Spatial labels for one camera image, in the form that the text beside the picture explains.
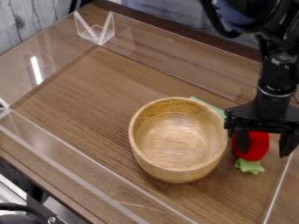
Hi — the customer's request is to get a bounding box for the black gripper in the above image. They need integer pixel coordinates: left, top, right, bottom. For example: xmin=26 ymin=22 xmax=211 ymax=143
xmin=224 ymin=84 xmax=299 ymax=158

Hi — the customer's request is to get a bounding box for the red plush strawberry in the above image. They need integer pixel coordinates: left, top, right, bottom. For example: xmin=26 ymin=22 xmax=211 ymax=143
xmin=231 ymin=131 xmax=270 ymax=175

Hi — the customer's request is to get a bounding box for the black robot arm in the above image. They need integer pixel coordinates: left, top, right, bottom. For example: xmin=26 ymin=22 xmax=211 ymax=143
xmin=199 ymin=0 xmax=299 ymax=158

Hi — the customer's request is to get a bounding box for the green foam block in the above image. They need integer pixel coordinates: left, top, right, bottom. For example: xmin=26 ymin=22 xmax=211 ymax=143
xmin=190 ymin=96 xmax=227 ymax=119

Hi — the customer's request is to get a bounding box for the wooden bowl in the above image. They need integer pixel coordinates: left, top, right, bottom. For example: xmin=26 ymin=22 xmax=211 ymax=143
xmin=128 ymin=97 xmax=228 ymax=184

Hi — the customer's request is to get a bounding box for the clear acrylic tray wall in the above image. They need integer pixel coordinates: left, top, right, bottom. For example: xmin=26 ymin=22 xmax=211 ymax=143
xmin=0 ymin=8 xmax=299 ymax=224

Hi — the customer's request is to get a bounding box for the black metal bracket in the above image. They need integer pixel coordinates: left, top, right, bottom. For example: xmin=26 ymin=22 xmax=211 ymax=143
xmin=26 ymin=195 xmax=60 ymax=224

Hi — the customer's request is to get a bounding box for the black cable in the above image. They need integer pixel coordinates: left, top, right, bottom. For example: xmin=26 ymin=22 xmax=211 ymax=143
xmin=0 ymin=202 xmax=44 ymax=224

